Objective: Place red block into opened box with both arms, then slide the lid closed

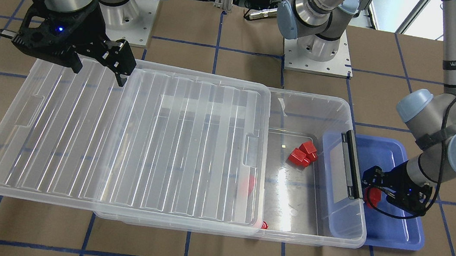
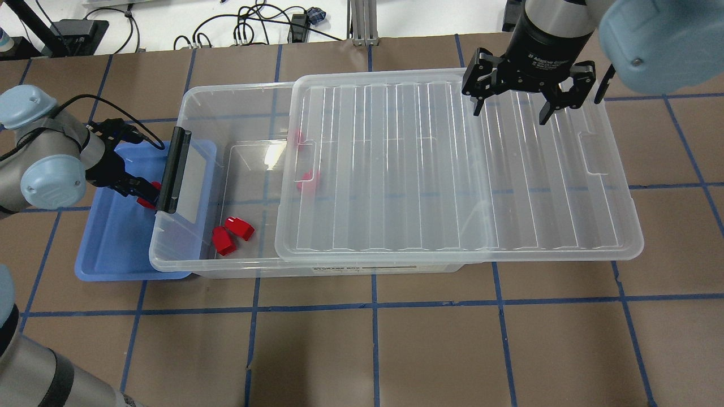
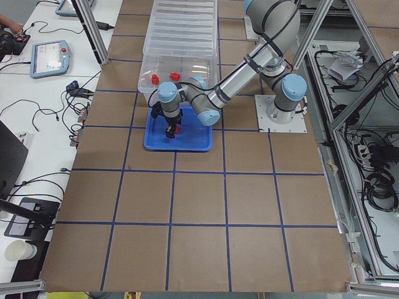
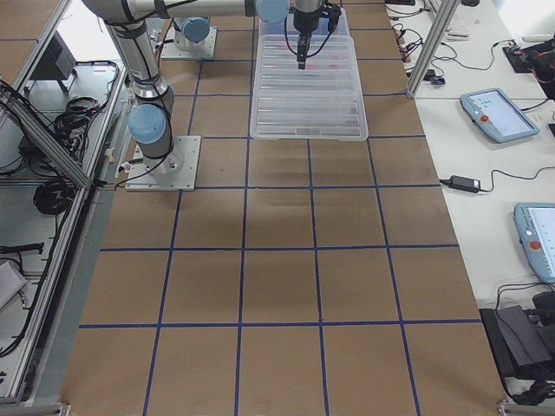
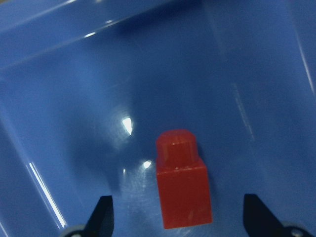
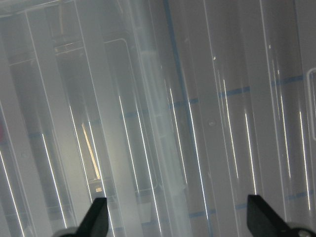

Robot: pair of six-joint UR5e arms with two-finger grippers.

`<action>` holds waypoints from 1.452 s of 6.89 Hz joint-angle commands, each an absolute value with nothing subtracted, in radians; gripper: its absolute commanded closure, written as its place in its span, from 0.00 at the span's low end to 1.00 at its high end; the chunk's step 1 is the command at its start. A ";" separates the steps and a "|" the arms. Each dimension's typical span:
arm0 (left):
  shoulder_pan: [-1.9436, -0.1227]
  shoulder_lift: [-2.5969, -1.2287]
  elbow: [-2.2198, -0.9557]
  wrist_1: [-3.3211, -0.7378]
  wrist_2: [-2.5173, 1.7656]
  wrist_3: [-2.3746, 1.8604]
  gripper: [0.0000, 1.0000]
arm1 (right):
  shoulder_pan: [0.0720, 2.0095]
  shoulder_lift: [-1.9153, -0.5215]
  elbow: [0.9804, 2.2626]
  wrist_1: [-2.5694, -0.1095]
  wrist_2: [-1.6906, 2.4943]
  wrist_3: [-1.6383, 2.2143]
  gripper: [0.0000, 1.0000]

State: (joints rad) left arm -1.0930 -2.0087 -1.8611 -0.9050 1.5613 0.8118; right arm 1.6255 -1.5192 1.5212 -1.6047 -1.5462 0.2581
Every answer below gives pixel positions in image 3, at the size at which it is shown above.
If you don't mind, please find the black power adapter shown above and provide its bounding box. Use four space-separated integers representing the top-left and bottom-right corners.
96 21 115 31

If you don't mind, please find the clear plastic box lid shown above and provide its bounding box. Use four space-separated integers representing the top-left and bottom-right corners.
143 0 218 59

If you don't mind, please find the white paper cup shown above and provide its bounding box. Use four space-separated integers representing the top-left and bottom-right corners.
4 240 38 262

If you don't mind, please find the blue plastic tray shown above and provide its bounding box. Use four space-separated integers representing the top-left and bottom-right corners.
143 105 213 152

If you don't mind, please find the teach pendant near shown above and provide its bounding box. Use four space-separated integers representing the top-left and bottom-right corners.
30 40 70 79

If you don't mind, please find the clear plastic storage box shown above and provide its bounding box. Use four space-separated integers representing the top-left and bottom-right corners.
137 53 218 105

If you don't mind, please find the red block upper cluster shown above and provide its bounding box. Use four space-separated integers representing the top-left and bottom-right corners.
169 72 181 82

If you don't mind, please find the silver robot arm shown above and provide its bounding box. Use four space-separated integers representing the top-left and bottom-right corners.
150 0 307 138

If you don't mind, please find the aluminium frame post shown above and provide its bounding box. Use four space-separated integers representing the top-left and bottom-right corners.
71 0 109 65

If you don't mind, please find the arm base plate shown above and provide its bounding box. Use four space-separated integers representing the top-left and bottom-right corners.
255 95 307 134

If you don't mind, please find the teach pendant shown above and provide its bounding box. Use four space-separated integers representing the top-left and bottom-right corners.
55 0 77 17
30 40 70 79

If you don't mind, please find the teach pendant far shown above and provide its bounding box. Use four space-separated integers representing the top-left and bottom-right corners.
55 0 77 17

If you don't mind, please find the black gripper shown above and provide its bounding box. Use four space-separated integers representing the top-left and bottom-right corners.
150 102 183 139

